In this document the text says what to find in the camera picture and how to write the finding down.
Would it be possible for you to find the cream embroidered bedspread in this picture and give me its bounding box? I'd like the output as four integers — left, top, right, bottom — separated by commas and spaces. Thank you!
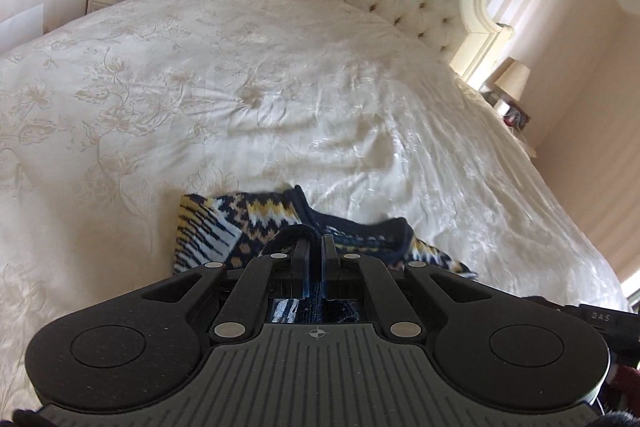
0, 0, 630, 413

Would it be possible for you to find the white flat panel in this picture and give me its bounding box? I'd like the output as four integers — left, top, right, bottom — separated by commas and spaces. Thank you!
0, 4, 47, 54

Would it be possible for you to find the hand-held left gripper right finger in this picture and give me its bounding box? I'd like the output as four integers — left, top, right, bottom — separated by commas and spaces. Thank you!
322, 236, 501, 341

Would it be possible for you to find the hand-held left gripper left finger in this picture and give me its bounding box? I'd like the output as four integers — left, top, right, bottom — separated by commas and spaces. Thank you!
135, 238, 313, 343

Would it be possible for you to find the dark red clothing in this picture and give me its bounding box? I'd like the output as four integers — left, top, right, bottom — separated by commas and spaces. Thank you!
600, 354, 640, 423

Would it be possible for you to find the navy yellow patterned knit sweater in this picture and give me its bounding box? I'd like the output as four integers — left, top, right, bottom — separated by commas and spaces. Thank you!
172, 185, 482, 324

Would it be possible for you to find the beige shade table lamp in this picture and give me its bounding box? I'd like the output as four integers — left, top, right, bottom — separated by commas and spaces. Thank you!
492, 58, 532, 104

